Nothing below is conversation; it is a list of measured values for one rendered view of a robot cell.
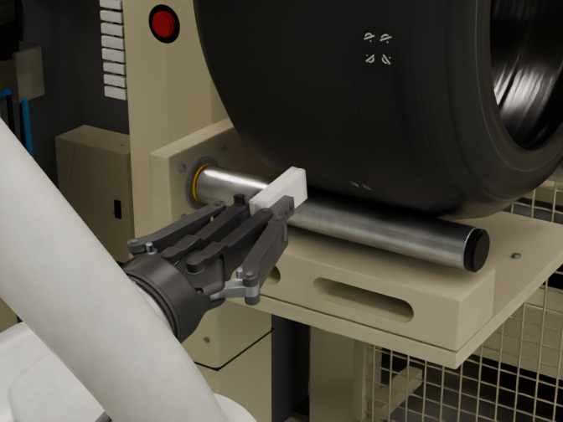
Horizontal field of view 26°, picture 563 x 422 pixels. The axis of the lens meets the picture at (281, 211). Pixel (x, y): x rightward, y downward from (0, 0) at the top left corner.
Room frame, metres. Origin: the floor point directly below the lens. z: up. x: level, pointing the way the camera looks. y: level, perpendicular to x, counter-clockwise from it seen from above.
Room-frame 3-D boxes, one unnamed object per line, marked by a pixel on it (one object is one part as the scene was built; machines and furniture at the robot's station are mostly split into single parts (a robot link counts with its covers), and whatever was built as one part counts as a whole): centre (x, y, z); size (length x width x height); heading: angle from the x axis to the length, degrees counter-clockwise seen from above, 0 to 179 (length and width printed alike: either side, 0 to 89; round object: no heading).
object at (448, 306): (1.20, -0.05, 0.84); 0.36 x 0.09 x 0.06; 57
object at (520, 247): (1.32, -0.12, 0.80); 0.37 x 0.36 x 0.02; 147
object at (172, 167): (1.41, 0.02, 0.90); 0.40 x 0.03 x 0.10; 147
